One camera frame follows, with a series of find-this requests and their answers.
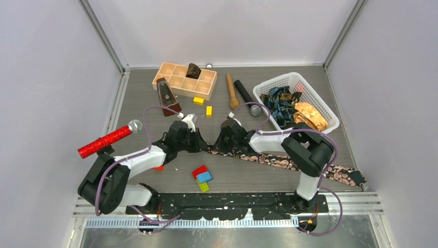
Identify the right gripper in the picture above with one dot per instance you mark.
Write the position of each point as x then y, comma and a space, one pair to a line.
219, 144

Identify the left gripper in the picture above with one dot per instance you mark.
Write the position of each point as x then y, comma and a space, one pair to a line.
200, 145

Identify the black pink floral tie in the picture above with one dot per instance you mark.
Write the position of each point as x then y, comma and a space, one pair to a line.
338, 173

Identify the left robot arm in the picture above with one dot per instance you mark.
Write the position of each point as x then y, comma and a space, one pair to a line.
106, 184

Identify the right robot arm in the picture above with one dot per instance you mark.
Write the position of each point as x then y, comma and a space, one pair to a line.
310, 151

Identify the black microphone silver head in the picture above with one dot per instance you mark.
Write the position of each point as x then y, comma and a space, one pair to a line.
254, 109

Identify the orange red small brick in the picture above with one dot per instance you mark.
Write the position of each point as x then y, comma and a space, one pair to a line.
160, 168

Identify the yellow block upright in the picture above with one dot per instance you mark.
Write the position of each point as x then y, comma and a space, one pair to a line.
209, 111

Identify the red toy brick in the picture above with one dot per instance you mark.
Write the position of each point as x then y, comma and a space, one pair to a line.
199, 170

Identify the yellow block near tray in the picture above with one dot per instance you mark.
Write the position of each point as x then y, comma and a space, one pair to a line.
198, 101

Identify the brown wooden metronome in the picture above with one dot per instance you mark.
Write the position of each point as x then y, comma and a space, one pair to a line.
167, 98

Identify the red glitter microphone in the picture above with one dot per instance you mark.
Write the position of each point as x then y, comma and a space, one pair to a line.
134, 126

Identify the blue toy brick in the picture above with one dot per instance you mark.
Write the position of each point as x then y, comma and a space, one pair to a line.
204, 177

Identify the yellow green translucent brick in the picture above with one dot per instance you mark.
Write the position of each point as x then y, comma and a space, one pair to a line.
203, 186

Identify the wooden compartment tray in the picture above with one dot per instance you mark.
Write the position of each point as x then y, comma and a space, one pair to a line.
181, 85

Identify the blue patterned tie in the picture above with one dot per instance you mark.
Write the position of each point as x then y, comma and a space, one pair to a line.
281, 101

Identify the dark rolled tie in tray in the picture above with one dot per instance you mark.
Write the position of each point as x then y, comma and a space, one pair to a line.
193, 71

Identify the orange gold tie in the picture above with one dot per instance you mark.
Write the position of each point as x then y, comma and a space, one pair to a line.
308, 114

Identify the white plastic basket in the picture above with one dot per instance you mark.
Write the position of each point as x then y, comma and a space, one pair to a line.
296, 82

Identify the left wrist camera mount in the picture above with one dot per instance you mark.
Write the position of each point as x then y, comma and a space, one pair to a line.
189, 119

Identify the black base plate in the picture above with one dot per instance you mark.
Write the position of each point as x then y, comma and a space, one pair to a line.
230, 206

